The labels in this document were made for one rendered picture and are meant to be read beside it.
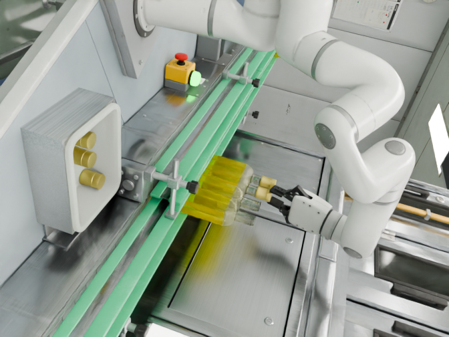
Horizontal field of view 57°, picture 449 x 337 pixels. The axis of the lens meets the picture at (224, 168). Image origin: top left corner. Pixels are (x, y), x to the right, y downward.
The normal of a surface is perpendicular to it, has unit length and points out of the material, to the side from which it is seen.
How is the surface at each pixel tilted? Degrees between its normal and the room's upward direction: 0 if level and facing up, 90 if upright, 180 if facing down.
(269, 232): 90
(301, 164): 90
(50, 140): 90
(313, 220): 108
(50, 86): 0
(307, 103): 90
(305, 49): 124
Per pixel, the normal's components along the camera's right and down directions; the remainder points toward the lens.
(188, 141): 0.14, -0.79
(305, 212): -0.59, 0.38
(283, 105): -0.29, 0.54
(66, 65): 0.95, 0.29
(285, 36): -0.74, 0.40
